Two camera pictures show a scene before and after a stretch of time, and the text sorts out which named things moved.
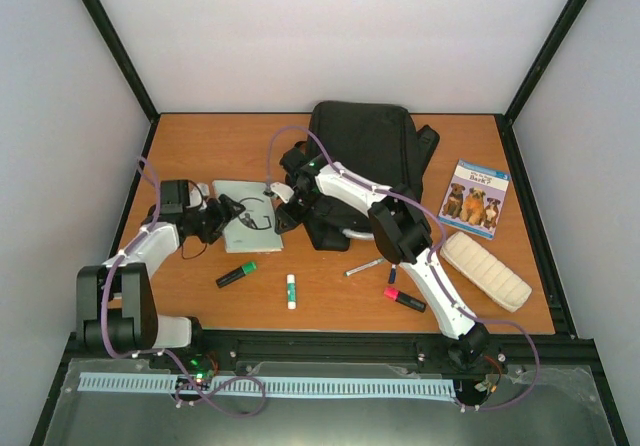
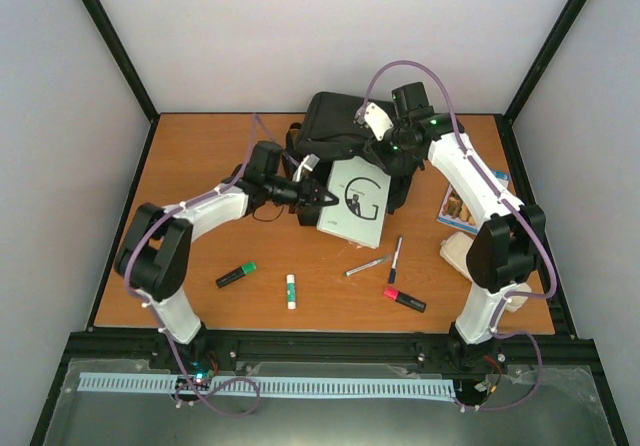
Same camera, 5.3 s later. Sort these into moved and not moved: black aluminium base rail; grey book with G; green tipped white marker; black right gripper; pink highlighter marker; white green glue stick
Moved: grey book with G; black right gripper
Not moved: white green glue stick; pink highlighter marker; black aluminium base rail; green tipped white marker
